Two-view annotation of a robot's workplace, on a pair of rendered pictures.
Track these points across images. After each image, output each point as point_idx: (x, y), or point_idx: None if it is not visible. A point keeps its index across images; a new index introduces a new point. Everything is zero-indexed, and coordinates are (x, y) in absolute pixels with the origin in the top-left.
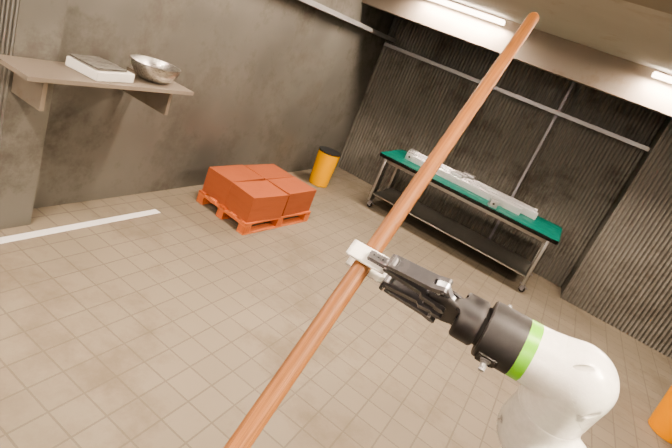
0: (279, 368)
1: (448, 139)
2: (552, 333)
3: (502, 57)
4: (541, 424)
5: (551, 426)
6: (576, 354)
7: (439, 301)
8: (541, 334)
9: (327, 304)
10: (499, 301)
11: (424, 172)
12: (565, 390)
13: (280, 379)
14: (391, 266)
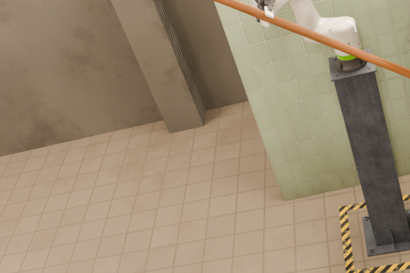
0: (324, 39)
1: None
2: None
3: None
4: None
5: None
6: None
7: None
8: None
9: (294, 25)
10: None
11: None
12: None
13: (327, 37)
14: None
